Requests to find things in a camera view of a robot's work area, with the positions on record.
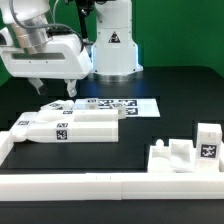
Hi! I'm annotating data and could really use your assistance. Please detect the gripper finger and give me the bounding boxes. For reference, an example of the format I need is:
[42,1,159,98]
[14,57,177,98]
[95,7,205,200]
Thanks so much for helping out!
[28,78,48,96]
[65,79,77,98]

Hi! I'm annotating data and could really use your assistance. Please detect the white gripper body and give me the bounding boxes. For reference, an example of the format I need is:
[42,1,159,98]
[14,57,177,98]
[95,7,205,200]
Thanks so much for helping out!
[0,35,92,79]

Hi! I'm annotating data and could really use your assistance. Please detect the white chair seat piece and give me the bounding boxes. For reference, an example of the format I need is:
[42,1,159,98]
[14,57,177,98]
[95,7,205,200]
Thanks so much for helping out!
[147,138,224,174]

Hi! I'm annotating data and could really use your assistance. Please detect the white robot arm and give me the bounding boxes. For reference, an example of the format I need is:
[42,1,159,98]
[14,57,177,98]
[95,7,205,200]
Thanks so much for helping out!
[0,0,92,97]

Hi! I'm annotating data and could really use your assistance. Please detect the white flat back plate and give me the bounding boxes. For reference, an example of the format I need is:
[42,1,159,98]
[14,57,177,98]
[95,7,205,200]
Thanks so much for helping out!
[74,98,160,118]

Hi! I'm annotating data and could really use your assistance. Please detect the white left fence rail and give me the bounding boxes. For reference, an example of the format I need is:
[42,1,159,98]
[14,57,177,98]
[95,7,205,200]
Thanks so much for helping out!
[0,131,14,166]

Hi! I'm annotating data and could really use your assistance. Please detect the white fence rail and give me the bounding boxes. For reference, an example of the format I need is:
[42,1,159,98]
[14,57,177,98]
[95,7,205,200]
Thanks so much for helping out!
[0,131,14,166]
[0,173,224,201]

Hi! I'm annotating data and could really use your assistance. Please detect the white front fence rail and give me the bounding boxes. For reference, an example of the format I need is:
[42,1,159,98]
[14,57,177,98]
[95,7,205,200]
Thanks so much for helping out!
[0,173,224,201]

